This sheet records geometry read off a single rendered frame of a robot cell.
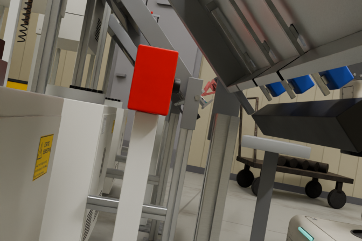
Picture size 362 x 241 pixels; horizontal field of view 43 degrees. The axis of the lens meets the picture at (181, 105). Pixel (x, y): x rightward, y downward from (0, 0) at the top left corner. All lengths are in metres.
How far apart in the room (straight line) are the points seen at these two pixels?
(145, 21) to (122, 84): 4.29
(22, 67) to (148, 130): 5.38
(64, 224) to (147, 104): 0.65
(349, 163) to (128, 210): 4.70
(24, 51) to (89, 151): 4.99
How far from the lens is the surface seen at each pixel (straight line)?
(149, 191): 2.55
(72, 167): 1.57
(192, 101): 1.50
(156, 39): 1.56
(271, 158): 1.91
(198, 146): 5.65
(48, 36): 1.55
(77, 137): 1.56
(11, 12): 1.64
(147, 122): 1.14
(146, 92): 1.10
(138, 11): 1.58
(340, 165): 5.69
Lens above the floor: 0.62
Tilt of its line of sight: 2 degrees up
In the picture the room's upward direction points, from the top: 10 degrees clockwise
